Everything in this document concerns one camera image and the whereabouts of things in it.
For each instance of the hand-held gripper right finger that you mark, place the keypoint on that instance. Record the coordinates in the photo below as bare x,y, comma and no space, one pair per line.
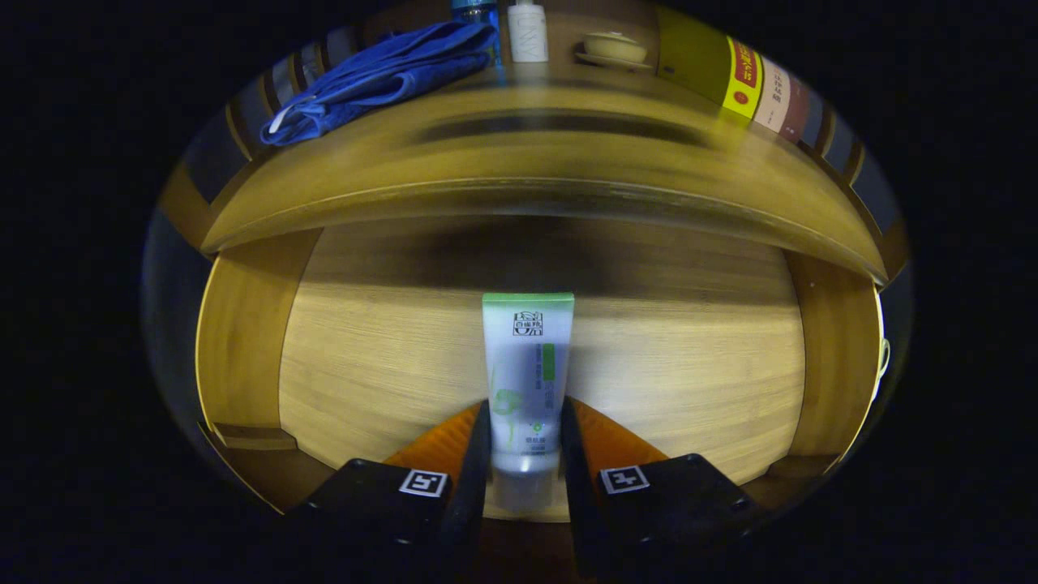
577,503

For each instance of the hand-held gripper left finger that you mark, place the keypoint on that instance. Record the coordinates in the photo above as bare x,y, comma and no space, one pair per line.
474,495

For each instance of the white and green tube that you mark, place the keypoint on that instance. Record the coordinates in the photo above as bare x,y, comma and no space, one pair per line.
527,365

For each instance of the wooden drawer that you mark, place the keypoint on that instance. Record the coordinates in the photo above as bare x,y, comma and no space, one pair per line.
389,365

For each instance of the wooden countertop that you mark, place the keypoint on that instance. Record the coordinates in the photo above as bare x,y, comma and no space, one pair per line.
365,162

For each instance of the wooden cabinet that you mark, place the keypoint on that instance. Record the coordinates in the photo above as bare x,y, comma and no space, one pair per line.
185,209

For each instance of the blue folded towel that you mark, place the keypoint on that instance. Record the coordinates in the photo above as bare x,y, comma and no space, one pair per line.
381,73

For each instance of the brown book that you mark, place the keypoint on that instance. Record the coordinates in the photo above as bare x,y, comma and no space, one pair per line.
799,109

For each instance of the orange and white book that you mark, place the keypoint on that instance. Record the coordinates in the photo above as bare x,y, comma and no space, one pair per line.
774,93

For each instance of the beige lidded teacup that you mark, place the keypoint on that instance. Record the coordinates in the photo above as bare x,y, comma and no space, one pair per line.
614,47

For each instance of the yellow book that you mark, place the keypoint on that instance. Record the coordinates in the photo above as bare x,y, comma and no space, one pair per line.
689,57

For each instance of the white pump bottle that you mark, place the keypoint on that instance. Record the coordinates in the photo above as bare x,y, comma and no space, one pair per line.
527,32

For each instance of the teal blue bottle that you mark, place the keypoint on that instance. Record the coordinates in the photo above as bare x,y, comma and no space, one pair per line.
474,11

